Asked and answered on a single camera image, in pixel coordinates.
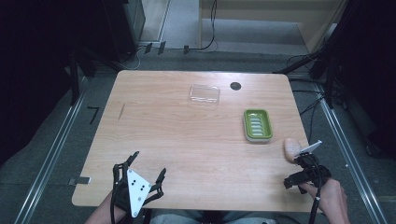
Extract black floor cables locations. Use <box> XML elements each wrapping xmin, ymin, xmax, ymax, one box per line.
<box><xmin>286</xmin><ymin>54</ymin><xmax>331</xmax><ymax>144</ymax></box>

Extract black hanging cable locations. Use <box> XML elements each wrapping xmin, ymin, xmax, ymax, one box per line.
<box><xmin>188</xmin><ymin>0</ymin><xmax>218</xmax><ymax>51</ymax></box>

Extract black cabinet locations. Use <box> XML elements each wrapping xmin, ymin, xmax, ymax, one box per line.
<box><xmin>102</xmin><ymin>0</ymin><xmax>147</xmax><ymax>63</ymax></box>

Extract black tripod stand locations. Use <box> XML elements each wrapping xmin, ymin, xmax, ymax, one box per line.
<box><xmin>273</xmin><ymin>31</ymin><xmax>344</xmax><ymax>110</ymax></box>

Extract beige soap bar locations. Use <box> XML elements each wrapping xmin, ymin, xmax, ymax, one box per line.
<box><xmin>283</xmin><ymin>137</ymin><xmax>303</xmax><ymax>163</ymax></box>

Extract clear plastic lid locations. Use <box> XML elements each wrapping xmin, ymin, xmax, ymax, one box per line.
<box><xmin>189</xmin><ymin>84</ymin><xmax>221</xmax><ymax>106</ymax></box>

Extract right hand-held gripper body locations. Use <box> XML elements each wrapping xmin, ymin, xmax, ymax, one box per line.
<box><xmin>294</xmin><ymin>139</ymin><xmax>332</xmax><ymax>195</ymax></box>

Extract white floor cable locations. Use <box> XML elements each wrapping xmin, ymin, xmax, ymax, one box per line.
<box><xmin>122</xmin><ymin>46</ymin><xmax>148</xmax><ymax>71</ymax></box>

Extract person's left hand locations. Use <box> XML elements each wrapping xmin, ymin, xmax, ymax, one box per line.
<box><xmin>106</xmin><ymin>200</ymin><xmax>127</xmax><ymax>220</ymax></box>

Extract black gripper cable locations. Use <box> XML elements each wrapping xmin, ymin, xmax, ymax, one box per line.
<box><xmin>306</xmin><ymin>154</ymin><xmax>323</xmax><ymax>224</ymax></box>

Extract person's legs in jeans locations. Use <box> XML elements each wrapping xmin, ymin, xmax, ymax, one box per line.
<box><xmin>148</xmin><ymin>209</ymin><xmax>278</xmax><ymax>224</ymax></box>

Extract black stand legs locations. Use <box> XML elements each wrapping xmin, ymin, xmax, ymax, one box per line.
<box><xmin>66</xmin><ymin>46</ymin><xmax>125</xmax><ymax>106</ymax></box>

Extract metal floor rail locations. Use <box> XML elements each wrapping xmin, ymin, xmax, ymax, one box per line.
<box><xmin>13</xmin><ymin>77</ymin><xmax>89</xmax><ymax>224</ymax></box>
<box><xmin>317</xmin><ymin>90</ymin><xmax>389</xmax><ymax>224</ymax></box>

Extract silver floor tape piece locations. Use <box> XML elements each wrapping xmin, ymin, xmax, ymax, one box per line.
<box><xmin>68</xmin><ymin>175</ymin><xmax>92</xmax><ymax>187</ymax></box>

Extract light wooden shelf unit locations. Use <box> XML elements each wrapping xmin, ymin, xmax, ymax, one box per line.
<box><xmin>198</xmin><ymin>0</ymin><xmax>348</xmax><ymax>53</ymax></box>

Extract green soap dish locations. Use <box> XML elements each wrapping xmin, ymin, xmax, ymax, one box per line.
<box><xmin>243</xmin><ymin>108</ymin><xmax>274</xmax><ymax>144</ymax></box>

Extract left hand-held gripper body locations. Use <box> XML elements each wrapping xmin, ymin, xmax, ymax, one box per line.
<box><xmin>111</xmin><ymin>161</ymin><xmax>165</xmax><ymax>218</ymax></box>

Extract black angled floor tape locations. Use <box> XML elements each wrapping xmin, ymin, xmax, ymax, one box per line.
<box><xmin>87</xmin><ymin>105</ymin><xmax>101</xmax><ymax>125</ymax></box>

